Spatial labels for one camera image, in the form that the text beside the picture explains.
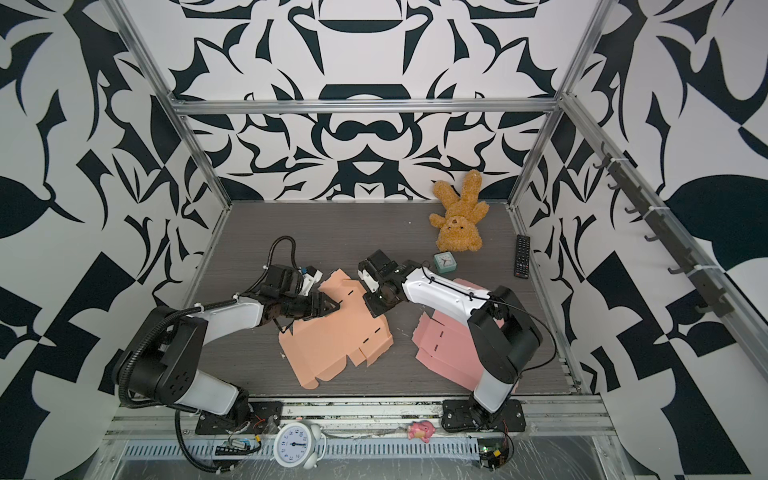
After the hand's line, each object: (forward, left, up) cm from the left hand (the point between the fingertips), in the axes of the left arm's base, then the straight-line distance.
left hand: (336, 304), depth 88 cm
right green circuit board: (-36, -39, -6) cm, 53 cm away
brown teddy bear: (+24, -40, +3) cm, 47 cm away
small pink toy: (-31, -22, -1) cm, 38 cm away
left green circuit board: (-33, +22, -7) cm, 40 cm away
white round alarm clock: (-33, +7, -2) cm, 34 cm away
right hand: (-1, -11, +2) cm, 11 cm away
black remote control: (+17, -61, -3) cm, 64 cm away
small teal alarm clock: (+16, -35, -4) cm, 39 cm away
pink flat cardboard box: (-10, -31, -6) cm, 33 cm away
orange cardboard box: (-10, +4, -5) cm, 12 cm away
